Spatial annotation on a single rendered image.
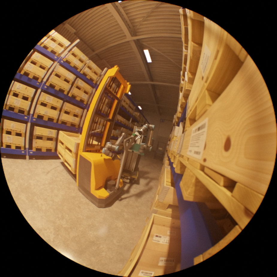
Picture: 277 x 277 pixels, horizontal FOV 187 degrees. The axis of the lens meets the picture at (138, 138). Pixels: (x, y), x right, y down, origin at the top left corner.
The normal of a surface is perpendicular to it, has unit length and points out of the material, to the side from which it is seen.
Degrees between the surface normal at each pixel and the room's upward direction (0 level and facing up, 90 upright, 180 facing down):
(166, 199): 90
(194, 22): 180
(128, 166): 90
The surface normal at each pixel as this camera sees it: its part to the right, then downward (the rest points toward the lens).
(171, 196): -0.31, -0.11
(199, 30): -0.26, 0.96
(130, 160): -0.03, -0.03
